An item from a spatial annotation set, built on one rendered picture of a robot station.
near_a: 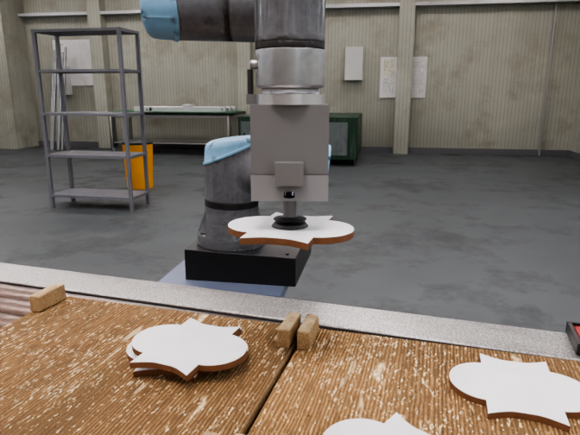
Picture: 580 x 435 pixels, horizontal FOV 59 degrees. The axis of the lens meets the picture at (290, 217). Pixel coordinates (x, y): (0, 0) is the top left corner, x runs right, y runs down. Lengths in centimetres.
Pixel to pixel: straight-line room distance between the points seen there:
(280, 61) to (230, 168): 54
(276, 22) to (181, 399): 41
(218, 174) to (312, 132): 54
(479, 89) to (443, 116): 85
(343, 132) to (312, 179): 848
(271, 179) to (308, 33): 15
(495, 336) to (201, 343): 42
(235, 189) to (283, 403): 58
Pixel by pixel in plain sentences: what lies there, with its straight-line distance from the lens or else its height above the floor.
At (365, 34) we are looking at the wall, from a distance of 1124.
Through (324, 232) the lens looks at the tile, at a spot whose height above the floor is 111.
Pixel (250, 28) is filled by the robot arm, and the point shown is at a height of 133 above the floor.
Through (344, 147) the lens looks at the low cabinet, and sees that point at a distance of 906.
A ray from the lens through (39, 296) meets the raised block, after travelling 87.
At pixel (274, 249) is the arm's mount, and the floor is 93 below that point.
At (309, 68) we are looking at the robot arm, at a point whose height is 128.
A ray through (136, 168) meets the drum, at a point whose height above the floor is 28.
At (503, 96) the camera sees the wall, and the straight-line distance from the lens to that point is 1141.
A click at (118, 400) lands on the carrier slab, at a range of 62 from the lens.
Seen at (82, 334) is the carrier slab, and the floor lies 94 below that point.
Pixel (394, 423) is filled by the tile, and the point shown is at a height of 94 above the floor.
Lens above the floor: 126
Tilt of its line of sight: 14 degrees down
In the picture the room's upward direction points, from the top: straight up
